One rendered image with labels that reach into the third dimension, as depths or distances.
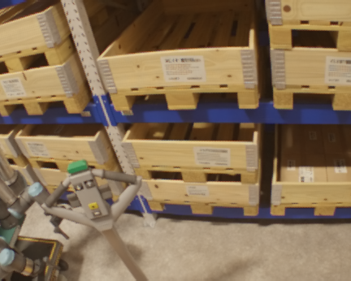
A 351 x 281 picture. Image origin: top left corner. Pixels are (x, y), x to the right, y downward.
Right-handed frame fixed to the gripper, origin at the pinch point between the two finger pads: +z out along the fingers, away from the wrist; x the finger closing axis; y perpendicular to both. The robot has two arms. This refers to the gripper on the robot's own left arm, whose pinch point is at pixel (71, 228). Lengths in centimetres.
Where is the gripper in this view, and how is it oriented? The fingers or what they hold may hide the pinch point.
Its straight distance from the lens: 193.1
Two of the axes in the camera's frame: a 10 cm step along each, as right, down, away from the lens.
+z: 5.3, 7.7, 3.5
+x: 2.8, -5.5, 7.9
